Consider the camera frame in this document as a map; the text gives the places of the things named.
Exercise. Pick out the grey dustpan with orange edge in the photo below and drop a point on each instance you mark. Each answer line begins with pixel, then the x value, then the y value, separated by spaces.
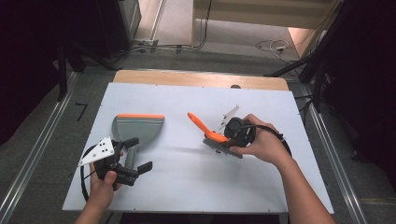
pixel 137 127

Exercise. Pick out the wooden table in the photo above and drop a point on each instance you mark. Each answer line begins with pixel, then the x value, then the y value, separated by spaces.
pixel 186 78

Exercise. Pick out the person's right hand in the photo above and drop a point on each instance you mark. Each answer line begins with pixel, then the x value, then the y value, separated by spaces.
pixel 267 147

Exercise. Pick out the black metal stand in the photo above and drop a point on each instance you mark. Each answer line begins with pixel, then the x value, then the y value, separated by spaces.
pixel 318 84
pixel 62 74

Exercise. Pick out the dark cabinet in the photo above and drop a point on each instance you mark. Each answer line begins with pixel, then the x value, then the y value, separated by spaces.
pixel 120 25

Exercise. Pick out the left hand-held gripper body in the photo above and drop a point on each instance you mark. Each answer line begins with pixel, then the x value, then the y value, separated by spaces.
pixel 99 151

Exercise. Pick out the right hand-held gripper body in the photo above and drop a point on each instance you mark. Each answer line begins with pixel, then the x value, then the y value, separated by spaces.
pixel 239 133

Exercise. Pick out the white board table cover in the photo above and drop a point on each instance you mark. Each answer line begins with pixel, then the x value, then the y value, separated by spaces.
pixel 186 186

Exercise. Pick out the aluminium floor rail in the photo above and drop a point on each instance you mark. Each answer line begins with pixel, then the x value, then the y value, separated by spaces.
pixel 37 140
pixel 339 177

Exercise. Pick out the person's left hand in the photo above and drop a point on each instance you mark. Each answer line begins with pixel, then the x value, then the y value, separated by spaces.
pixel 101 191

